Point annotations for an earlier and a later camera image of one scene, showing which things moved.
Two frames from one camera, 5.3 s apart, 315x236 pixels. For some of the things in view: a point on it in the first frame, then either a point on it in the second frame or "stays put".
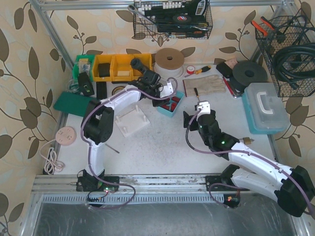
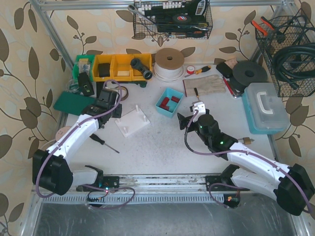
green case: (73, 103) stays put
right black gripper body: (191, 120) stays put
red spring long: (165, 106) stays put
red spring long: (173, 106) to (166, 107)
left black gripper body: (161, 101) to (115, 110)
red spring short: (175, 99) stays put
